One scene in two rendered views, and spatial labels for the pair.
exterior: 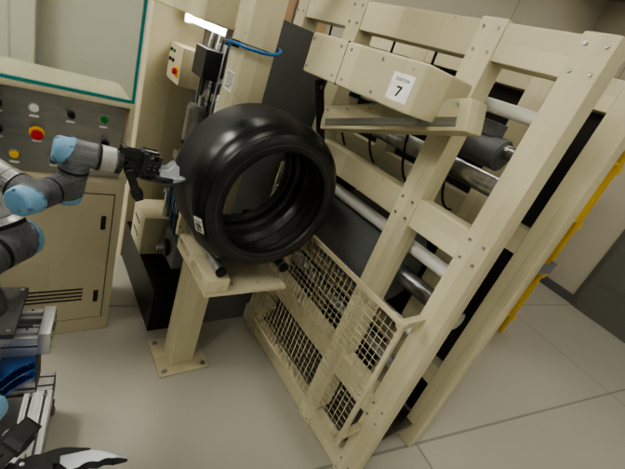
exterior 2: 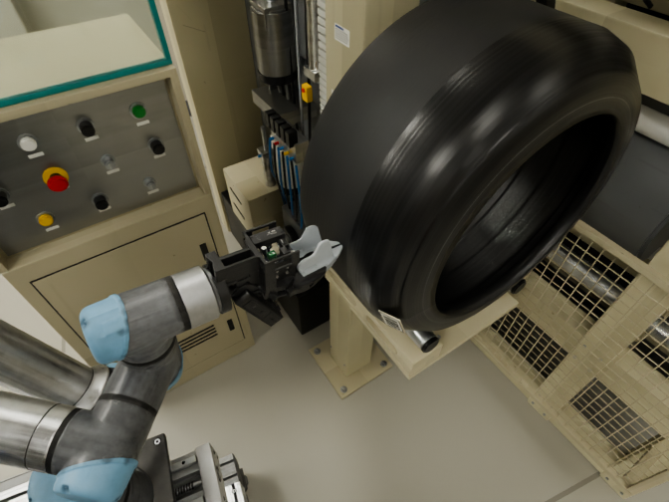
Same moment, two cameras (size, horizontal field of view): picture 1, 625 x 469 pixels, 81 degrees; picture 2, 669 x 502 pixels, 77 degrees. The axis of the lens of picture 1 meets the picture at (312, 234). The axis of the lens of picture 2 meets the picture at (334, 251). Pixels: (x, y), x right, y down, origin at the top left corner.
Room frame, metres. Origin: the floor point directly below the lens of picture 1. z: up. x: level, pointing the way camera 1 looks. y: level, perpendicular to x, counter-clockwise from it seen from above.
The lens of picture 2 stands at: (0.68, 0.39, 1.70)
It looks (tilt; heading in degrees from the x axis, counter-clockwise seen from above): 49 degrees down; 10
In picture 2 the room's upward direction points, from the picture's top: straight up
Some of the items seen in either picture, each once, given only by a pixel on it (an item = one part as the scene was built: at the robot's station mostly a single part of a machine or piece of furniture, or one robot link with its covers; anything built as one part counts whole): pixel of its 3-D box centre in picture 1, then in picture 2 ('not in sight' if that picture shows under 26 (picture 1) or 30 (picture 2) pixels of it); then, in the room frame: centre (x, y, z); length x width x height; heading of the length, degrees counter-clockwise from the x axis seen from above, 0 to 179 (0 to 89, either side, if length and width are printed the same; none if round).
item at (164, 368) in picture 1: (178, 353); (349, 358); (1.55, 0.47, 0.01); 0.27 x 0.27 x 0.02; 43
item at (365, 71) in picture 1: (378, 76); not in sight; (1.49, -0.02, 1.71); 0.61 x 0.25 x 0.15; 43
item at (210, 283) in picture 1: (202, 260); (377, 305); (1.28, 0.39, 0.84); 0.36 x 0.09 x 0.06; 43
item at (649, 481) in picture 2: (307, 315); (549, 322); (1.43, -0.11, 0.65); 0.90 x 0.02 x 0.70; 43
